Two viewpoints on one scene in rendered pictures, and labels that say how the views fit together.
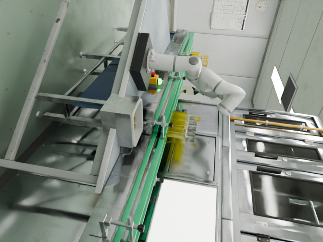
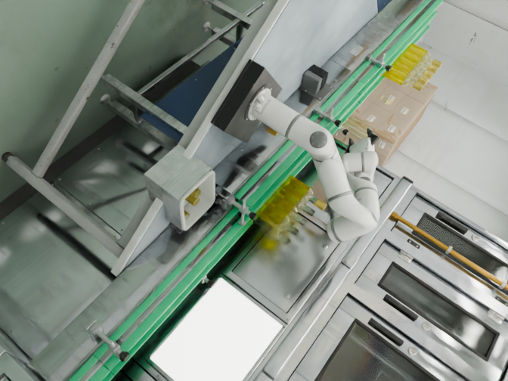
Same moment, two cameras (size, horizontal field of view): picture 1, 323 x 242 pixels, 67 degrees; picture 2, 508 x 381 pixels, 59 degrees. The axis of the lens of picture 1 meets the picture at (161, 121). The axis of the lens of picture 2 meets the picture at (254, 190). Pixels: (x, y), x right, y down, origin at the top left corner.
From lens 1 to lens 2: 0.75 m
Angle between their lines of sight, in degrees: 24
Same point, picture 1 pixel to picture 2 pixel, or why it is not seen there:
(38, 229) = (48, 274)
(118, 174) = (150, 259)
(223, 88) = (339, 208)
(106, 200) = (116, 291)
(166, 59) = (279, 119)
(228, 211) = (276, 366)
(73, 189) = not seen: hidden behind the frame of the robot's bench
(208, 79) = (326, 181)
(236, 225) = not seen: outside the picture
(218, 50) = not seen: outside the picture
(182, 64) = (299, 137)
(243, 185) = (329, 336)
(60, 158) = (110, 181)
